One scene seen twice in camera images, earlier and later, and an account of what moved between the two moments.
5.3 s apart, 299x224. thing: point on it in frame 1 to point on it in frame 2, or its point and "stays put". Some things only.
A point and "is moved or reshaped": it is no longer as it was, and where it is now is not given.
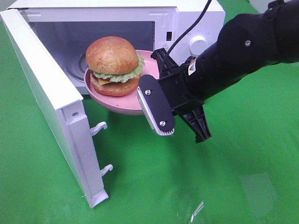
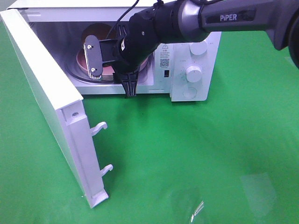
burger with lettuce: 114,66 is moved or reshaped
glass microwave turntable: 76,64 stays put
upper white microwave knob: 198,45 stays put
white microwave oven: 69,26 stays put
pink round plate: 128,104 to 81,62
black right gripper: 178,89 to 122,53
